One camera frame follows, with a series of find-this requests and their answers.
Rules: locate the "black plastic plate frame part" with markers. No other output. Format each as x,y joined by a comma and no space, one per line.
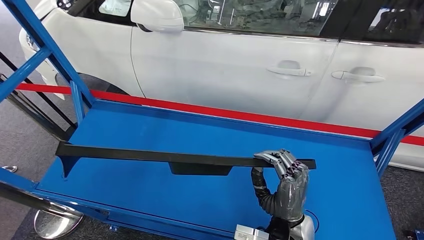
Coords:
149,155

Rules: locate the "blue metal shelf rack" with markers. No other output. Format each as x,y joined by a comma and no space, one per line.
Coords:
198,198

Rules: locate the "chrome stanchion with round base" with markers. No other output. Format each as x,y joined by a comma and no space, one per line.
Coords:
56,223

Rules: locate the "chrome chair base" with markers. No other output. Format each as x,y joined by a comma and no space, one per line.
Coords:
10,169

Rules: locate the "white car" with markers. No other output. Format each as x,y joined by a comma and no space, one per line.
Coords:
215,66

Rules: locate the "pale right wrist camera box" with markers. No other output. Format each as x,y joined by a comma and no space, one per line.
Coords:
248,233

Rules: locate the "red barrier belt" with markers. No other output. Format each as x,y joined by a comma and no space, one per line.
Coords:
215,112

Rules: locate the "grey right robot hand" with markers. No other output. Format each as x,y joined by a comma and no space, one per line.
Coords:
293,195

